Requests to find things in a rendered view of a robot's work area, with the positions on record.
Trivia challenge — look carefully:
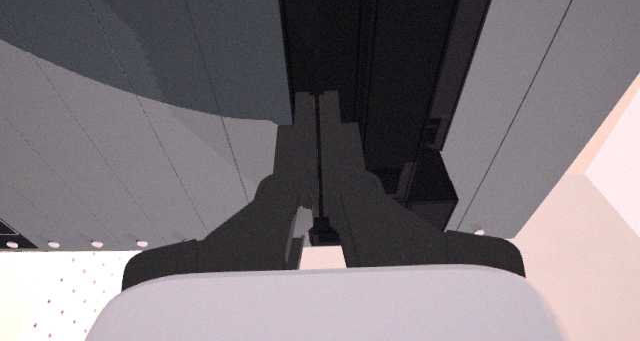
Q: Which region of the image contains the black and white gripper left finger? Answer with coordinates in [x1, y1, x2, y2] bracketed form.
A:
[121, 92, 319, 291]

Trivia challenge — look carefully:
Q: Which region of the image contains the black metal rack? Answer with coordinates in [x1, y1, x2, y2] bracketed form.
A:
[0, 0, 640, 252]

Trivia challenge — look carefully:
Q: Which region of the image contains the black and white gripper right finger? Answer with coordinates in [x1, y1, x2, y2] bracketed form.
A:
[319, 91, 526, 278]

